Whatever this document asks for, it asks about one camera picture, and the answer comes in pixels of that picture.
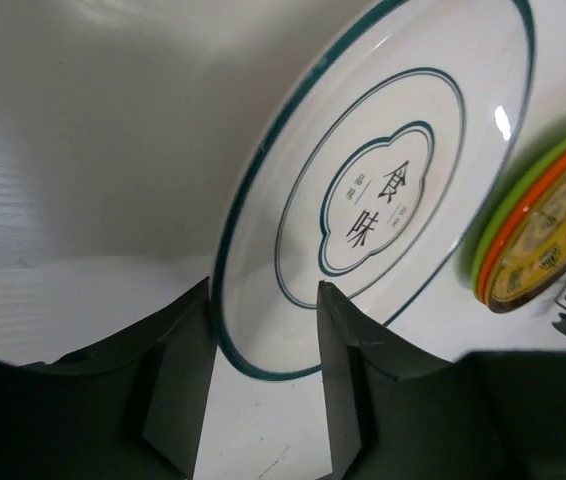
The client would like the white plate teal rim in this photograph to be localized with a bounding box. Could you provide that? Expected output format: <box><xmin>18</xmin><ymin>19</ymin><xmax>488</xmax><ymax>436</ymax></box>
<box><xmin>211</xmin><ymin>1</ymin><xmax>536</xmax><ymax>381</ymax></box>

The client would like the brown patterned plate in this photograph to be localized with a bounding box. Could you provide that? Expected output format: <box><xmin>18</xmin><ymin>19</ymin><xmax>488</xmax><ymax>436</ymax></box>
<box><xmin>475</xmin><ymin>170</ymin><xmax>566</xmax><ymax>313</ymax></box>

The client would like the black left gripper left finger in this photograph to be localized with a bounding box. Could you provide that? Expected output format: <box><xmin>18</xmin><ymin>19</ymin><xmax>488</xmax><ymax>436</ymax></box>
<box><xmin>0</xmin><ymin>282</ymin><xmax>216</xmax><ymax>479</ymax></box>

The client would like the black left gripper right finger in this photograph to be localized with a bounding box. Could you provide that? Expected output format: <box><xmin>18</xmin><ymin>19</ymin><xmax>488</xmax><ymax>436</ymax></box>
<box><xmin>317</xmin><ymin>282</ymin><xmax>566</xmax><ymax>479</ymax></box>

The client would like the orange plate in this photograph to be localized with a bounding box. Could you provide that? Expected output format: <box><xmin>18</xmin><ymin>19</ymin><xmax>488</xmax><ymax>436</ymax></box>
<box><xmin>477</xmin><ymin>127</ymin><xmax>566</xmax><ymax>304</ymax></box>

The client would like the lime green plate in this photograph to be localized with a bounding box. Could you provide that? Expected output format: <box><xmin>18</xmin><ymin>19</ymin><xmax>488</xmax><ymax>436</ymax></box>
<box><xmin>468</xmin><ymin>122</ymin><xmax>566</xmax><ymax>291</ymax></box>

